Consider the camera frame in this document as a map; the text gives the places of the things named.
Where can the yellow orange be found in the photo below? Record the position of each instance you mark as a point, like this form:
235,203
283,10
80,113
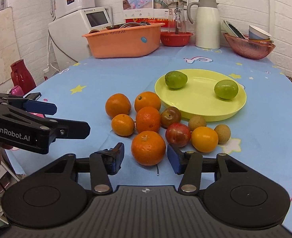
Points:
204,139

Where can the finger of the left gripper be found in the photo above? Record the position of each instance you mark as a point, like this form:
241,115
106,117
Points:
69,129
40,107

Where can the brown longan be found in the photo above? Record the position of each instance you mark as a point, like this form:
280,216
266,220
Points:
224,133
196,121

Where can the glass pitcher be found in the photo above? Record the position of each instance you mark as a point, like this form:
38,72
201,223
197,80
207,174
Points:
176,21

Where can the green fruit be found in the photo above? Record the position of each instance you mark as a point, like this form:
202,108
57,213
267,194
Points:
176,79
226,89

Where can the red plastic basket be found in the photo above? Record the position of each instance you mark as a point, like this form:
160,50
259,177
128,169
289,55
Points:
175,40

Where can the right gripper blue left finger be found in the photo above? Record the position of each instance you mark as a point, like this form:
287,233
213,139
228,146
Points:
107,160

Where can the white thermos jug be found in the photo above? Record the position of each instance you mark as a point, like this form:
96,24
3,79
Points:
207,23

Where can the white water dispenser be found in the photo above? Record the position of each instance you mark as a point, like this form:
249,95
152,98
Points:
67,33

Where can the dark brown plum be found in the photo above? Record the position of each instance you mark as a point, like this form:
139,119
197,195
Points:
170,116

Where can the red plum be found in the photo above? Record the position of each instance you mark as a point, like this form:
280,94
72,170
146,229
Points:
178,134

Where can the red thermos bottle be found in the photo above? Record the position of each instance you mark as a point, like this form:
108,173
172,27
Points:
22,77

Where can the orange plastic basket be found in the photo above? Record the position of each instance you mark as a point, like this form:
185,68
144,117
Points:
129,42

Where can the large front orange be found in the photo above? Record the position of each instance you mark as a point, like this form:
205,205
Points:
148,148

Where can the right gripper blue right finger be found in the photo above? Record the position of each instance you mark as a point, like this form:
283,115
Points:
179,160

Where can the yellow plastic plate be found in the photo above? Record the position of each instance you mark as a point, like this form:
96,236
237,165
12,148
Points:
197,97

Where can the small orange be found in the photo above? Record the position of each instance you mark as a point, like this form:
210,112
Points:
123,125

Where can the copper pink bowl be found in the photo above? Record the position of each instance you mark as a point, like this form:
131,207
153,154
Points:
248,48

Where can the green white dish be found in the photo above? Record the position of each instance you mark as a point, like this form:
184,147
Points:
231,30

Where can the white blue cup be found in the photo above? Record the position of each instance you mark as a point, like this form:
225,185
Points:
258,34

